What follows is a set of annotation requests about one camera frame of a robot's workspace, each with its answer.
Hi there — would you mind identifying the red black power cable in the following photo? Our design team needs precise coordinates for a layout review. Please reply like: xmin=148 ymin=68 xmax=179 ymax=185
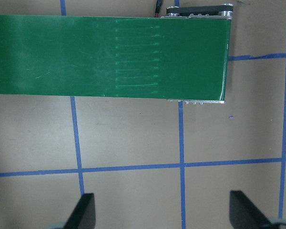
xmin=153 ymin=0 xmax=164 ymax=18

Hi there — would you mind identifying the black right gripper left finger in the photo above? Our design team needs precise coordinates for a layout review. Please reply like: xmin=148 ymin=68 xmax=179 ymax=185
xmin=63 ymin=193 xmax=96 ymax=229

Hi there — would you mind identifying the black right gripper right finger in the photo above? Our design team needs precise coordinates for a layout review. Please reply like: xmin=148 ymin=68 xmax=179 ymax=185
xmin=229 ymin=190 xmax=270 ymax=229

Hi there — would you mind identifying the green conveyor belt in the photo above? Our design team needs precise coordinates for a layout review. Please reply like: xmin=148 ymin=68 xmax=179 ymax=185
xmin=0 ymin=4 xmax=233 ymax=104

